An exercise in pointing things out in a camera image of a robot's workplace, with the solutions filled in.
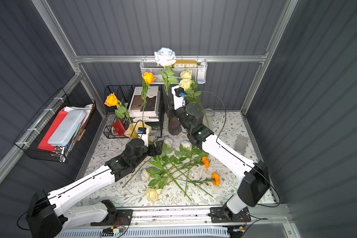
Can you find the yellow wavy glass vase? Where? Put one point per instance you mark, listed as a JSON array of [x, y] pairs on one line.
[[132, 131]]

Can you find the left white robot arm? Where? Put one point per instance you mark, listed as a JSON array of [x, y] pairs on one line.
[[51, 213]]

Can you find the purple ribbed glass vase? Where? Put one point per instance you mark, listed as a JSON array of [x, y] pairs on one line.
[[174, 126]]

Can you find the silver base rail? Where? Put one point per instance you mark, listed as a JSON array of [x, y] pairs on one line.
[[190, 222]]

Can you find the black wire desk organizer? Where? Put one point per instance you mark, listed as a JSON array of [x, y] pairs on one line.
[[124, 94]]

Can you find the grey packet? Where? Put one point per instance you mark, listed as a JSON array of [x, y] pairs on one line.
[[241, 144]]

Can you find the pale blue rose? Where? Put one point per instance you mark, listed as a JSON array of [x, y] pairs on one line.
[[166, 57]]

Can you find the light blue flat case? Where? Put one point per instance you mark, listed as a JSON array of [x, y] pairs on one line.
[[67, 128]]

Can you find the red leather wallet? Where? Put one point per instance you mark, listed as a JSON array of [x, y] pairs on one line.
[[118, 128]]

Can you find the clear glass vase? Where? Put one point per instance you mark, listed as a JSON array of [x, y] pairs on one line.
[[208, 117]]

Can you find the cream rose on mat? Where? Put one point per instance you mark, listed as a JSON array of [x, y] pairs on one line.
[[153, 194]]

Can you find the cream rose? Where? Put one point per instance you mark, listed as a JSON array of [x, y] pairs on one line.
[[186, 74], [153, 194], [191, 88]]

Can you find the orange rose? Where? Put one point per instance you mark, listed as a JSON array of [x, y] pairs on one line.
[[148, 78], [121, 110]]

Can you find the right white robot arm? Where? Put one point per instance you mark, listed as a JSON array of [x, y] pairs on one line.
[[254, 177]]

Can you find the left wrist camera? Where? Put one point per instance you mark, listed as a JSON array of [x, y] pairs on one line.
[[143, 134]]

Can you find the black wire side basket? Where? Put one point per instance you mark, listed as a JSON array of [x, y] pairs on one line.
[[29, 139]]

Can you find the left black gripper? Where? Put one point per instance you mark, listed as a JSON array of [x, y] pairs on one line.
[[158, 146]]

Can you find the orange marigold lower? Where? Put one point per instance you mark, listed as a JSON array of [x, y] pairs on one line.
[[215, 179]]

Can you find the floral patterned table mat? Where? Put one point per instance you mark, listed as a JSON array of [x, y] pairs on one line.
[[133, 194]]

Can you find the red folder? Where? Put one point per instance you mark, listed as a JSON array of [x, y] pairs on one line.
[[44, 145]]

